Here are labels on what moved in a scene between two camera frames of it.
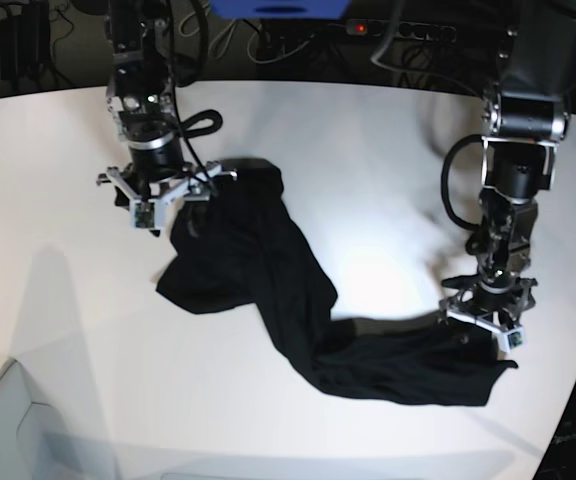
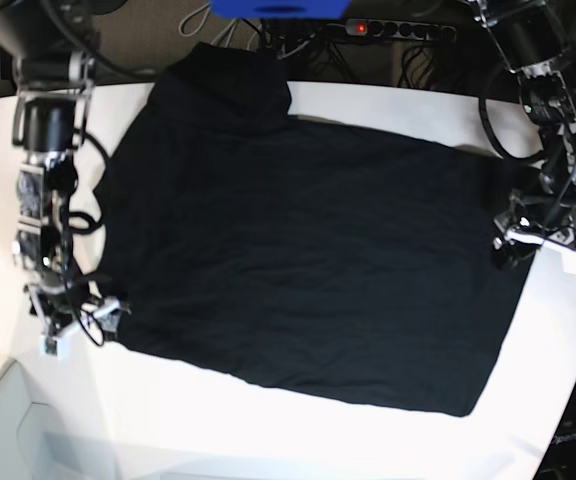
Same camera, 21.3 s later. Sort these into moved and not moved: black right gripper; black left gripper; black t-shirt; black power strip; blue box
Moved: black left gripper; black right gripper; black t-shirt
Not moved: blue box; black power strip
